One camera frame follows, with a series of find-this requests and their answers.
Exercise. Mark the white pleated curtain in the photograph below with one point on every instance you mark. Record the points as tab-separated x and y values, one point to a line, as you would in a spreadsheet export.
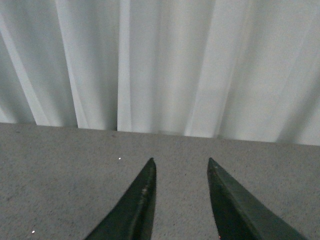
232	69

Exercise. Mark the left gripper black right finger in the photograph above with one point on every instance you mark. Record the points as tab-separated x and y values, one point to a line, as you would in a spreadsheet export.
239	215

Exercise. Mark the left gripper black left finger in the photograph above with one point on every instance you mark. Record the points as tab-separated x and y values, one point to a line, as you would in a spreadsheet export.
132	217

